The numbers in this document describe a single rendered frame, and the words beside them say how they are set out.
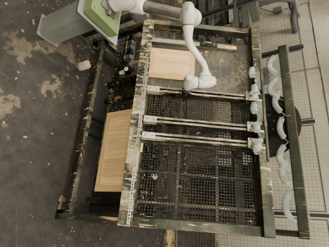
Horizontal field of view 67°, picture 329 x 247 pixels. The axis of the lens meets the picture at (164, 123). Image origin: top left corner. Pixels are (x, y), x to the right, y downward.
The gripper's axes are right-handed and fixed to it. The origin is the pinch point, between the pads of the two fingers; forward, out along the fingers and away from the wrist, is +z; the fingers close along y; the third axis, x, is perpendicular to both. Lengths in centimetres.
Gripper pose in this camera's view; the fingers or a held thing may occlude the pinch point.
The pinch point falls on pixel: (183, 99)
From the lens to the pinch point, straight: 250.1
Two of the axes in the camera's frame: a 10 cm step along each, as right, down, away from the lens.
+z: -0.7, 3.5, 9.3
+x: 0.8, -9.3, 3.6
